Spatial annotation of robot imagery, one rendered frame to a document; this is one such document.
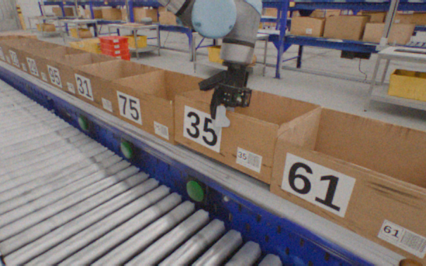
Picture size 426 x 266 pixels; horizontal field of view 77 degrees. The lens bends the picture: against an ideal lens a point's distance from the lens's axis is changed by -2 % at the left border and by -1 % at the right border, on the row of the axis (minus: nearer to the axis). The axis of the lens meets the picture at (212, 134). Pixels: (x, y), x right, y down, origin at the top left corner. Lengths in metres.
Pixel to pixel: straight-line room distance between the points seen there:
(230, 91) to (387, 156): 0.50
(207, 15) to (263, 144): 0.35
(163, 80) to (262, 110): 0.57
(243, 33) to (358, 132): 0.46
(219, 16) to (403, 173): 0.68
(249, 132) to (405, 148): 0.43
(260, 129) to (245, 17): 0.28
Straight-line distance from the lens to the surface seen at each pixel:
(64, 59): 1.98
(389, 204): 0.65
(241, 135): 0.75
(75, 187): 1.12
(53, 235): 0.94
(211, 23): 0.56
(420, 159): 0.91
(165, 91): 1.41
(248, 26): 0.73
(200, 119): 0.84
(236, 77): 0.74
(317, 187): 0.68
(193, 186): 0.85
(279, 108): 1.01
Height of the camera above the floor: 1.35
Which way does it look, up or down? 27 degrees down
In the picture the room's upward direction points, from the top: straight up
